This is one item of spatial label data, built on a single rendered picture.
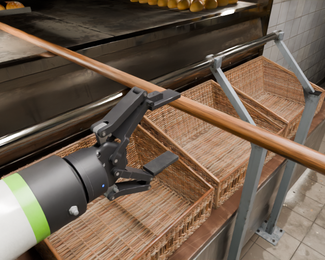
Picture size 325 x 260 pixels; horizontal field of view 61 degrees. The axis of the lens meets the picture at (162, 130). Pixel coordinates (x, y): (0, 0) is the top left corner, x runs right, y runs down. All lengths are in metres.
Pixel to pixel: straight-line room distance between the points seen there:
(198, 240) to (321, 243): 1.08
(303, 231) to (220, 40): 1.28
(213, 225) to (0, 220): 0.89
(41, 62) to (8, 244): 0.70
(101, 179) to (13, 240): 0.12
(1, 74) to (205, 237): 0.87
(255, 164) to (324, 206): 1.29
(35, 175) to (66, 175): 0.04
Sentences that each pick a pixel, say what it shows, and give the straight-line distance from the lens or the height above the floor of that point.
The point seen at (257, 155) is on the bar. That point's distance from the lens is 0.98.
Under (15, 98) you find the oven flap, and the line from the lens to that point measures 1.00.
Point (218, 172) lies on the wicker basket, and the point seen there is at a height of 0.59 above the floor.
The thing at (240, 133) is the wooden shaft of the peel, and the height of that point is 1.19.
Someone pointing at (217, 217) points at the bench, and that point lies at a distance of 1.16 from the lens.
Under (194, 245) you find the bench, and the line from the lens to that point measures 1.07.
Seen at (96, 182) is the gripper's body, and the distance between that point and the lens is 0.39.
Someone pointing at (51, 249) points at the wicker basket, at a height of 0.78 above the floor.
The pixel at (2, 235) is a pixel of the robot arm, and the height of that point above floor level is 1.21.
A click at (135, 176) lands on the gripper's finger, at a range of 0.48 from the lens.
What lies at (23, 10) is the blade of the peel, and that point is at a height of 1.19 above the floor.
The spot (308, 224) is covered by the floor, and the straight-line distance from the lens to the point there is 2.08.
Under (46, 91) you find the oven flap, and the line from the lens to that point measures 1.03.
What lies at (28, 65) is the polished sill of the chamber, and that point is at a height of 1.17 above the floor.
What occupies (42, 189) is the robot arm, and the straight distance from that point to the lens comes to 0.36.
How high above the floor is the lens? 1.46
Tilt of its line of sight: 33 degrees down
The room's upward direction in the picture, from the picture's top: straight up
